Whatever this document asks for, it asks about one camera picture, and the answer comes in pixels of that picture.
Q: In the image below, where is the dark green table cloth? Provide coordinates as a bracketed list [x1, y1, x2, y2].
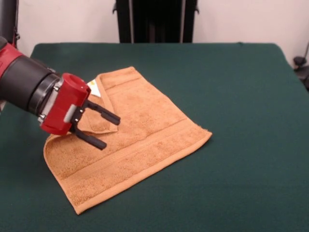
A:
[0, 42, 309, 232]

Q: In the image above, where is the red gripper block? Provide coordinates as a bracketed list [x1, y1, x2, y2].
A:
[40, 73, 121, 150]

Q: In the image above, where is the tan terry towel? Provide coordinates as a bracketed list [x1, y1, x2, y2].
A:
[43, 66, 213, 215]

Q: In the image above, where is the dark grey stand base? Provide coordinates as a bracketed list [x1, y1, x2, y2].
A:
[293, 56, 309, 91]

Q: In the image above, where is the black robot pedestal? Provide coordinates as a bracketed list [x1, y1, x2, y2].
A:
[112, 0, 201, 44]

